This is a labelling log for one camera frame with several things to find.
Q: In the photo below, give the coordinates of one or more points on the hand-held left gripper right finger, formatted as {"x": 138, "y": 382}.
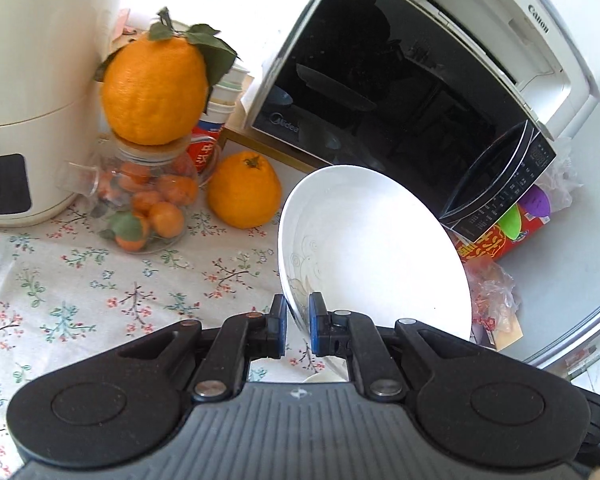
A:
{"x": 316, "y": 330}

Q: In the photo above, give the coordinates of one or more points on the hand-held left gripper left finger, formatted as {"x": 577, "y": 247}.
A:
{"x": 280, "y": 332}

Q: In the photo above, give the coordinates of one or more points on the white ceramic bowl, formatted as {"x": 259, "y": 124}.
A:
{"x": 380, "y": 240}

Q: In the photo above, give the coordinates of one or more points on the large orange without leaves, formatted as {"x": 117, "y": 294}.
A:
{"x": 245, "y": 190}

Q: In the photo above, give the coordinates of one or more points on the heap of small mandarins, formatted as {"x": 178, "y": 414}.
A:
{"x": 165, "y": 210}

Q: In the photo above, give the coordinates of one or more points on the plastic bag of small oranges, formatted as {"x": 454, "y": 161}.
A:
{"x": 490, "y": 290}

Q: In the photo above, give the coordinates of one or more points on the floral tablecloth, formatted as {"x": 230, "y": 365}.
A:
{"x": 105, "y": 285}

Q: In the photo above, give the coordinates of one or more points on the wooden microwave stand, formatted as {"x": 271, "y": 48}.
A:
{"x": 270, "y": 147}

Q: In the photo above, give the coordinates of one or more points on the red gift box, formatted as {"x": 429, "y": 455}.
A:
{"x": 485, "y": 247}

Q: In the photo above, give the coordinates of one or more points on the yellow envelope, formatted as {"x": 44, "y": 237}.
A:
{"x": 505, "y": 332}

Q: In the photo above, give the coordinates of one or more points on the stack of paper cups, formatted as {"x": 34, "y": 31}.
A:
{"x": 210, "y": 130}

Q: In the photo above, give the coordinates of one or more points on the green plastic toy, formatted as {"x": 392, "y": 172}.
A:
{"x": 511, "y": 222}

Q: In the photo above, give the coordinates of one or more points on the black microwave oven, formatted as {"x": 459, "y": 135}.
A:
{"x": 405, "y": 85}

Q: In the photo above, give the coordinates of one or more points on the grey refrigerator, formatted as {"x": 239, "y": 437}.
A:
{"x": 580, "y": 320}

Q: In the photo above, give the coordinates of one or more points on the large orange with leaves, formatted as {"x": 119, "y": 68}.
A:
{"x": 152, "y": 90}

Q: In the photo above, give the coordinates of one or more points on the clear plastic bag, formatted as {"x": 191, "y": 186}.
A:
{"x": 567, "y": 180}

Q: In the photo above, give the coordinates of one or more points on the white air fryer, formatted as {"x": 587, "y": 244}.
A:
{"x": 40, "y": 85}

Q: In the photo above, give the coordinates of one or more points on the white printer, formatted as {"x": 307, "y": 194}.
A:
{"x": 530, "y": 20}

